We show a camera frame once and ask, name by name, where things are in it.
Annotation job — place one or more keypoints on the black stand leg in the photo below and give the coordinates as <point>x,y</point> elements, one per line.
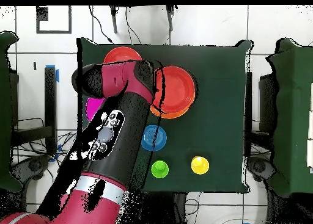
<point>170,19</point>
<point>114,21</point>

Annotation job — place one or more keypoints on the black post with blue tape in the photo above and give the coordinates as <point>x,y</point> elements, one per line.
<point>50,99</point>

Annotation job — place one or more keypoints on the black table base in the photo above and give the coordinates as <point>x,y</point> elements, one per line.
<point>171,207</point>

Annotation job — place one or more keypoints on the black round device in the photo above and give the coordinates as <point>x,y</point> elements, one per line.
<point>259,166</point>
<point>34,166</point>

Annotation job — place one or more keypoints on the black upright bar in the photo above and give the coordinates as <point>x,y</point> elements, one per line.
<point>248,99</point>

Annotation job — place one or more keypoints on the large orange bowl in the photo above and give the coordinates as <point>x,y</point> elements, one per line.
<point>171,115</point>

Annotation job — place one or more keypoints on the dark green table cloth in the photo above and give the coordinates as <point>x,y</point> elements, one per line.
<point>215,136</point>

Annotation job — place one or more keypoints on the large pink bowl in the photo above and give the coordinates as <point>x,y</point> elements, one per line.
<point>94,108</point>

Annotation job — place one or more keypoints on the yellow cup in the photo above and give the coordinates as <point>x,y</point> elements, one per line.
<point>200,165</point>

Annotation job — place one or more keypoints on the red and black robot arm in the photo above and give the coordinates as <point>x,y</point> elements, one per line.
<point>127,136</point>

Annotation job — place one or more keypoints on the black square frame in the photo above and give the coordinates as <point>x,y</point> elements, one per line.
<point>42,14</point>

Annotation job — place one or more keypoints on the large red bowl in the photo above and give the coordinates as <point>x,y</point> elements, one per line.
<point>178,87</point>
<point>122,54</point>

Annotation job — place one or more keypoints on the green cloth covered table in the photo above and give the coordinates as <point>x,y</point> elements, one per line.
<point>6,111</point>
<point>293,87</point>

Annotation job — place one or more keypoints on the blue bowl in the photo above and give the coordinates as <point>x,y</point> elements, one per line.
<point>149,138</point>

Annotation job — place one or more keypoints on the green cup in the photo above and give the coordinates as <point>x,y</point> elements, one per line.
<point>160,169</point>

